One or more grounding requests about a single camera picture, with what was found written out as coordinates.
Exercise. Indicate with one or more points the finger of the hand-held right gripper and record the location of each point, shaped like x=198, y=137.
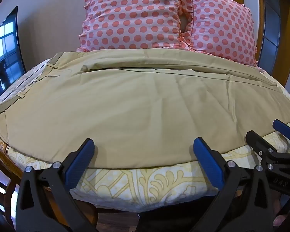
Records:
x=283, y=128
x=256, y=141

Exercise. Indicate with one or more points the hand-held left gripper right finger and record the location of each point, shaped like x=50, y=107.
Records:
x=207, y=160

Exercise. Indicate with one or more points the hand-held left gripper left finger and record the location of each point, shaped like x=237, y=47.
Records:
x=78, y=165

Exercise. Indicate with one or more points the khaki pants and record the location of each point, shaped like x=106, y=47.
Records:
x=135, y=113

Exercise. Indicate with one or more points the person's right hand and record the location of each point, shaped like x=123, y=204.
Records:
x=281, y=215

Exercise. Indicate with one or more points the yellow patterned bed sheet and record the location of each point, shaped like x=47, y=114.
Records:
x=147, y=186

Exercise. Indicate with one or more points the dark glass door panel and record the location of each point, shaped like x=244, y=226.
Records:
x=270, y=17

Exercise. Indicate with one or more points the pink polka dot pillow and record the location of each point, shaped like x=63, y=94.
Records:
x=222, y=26
x=130, y=17

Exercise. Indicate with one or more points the black television screen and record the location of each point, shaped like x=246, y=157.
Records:
x=4, y=53

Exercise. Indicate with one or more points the wooden bed frame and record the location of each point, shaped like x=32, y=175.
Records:
x=4, y=181

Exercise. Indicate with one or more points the yellow wooden door frame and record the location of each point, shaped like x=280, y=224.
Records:
x=259, y=17

